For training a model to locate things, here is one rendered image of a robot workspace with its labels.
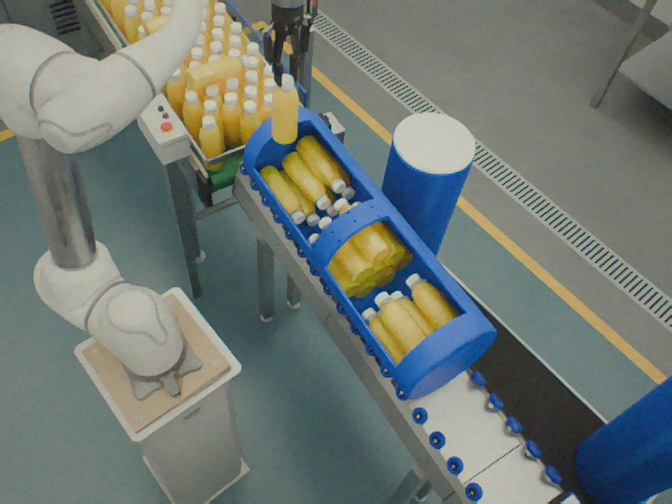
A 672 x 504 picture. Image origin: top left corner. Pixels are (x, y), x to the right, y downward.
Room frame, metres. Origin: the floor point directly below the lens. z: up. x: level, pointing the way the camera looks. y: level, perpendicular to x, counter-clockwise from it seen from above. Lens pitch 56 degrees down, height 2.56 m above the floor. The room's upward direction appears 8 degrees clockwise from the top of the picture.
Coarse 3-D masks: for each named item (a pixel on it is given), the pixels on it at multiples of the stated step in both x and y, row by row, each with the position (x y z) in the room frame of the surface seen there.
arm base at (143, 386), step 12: (180, 360) 0.62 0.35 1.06; (192, 360) 0.64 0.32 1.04; (132, 372) 0.57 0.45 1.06; (168, 372) 0.59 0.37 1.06; (180, 372) 0.60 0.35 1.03; (132, 384) 0.56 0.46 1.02; (144, 384) 0.56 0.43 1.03; (156, 384) 0.56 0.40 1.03; (168, 384) 0.56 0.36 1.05; (144, 396) 0.53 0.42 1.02
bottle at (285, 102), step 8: (280, 88) 1.24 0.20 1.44; (272, 96) 1.25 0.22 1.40; (280, 96) 1.23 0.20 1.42; (288, 96) 1.23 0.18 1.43; (296, 96) 1.24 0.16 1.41; (272, 104) 1.24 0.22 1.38; (280, 104) 1.22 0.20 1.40; (288, 104) 1.22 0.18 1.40; (296, 104) 1.24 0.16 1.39; (272, 112) 1.24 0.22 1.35; (280, 112) 1.22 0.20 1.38; (288, 112) 1.22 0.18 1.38; (296, 112) 1.24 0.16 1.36; (272, 120) 1.24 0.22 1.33; (280, 120) 1.22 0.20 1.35; (288, 120) 1.22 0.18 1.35; (296, 120) 1.24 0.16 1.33; (272, 128) 1.24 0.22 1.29; (280, 128) 1.22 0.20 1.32; (288, 128) 1.22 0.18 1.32; (296, 128) 1.24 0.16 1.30; (272, 136) 1.24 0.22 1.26; (280, 136) 1.22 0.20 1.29; (288, 136) 1.22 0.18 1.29; (296, 136) 1.25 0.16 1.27
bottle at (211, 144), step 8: (208, 128) 1.40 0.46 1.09; (216, 128) 1.42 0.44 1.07; (200, 136) 1.39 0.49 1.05; (208, 136) 1.39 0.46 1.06; (216, 136) 1.40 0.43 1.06; (200, 144) 1.40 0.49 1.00; (208, 144) 1.38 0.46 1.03; (216, 144) 1.39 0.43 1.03; (208, 152) 1.38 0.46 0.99; (216, 152) 1.39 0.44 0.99; (208, 168) 1.38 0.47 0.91; (216, 168) 1.38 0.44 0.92
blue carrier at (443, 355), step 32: (320, 128) 1.34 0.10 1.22; (256, 160) 1.25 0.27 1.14; (352, 160) 1.25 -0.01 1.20; (288, 224) 1.07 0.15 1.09; (352, 224) 1.00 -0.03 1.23; (320, 256) 0.95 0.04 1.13; (416, 256) 1.04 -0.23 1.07; (384, 288) 0.98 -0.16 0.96; (448, 288) 0.85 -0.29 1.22; (352, 320) 0.81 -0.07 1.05; (480, 320) 0.78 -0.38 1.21; (384, 352) 0.70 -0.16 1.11; (416, 352) 0.68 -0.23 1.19; (448, 352) 0.67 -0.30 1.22; (480, 352) 0.76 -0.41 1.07; (416, 384) 0.62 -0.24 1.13
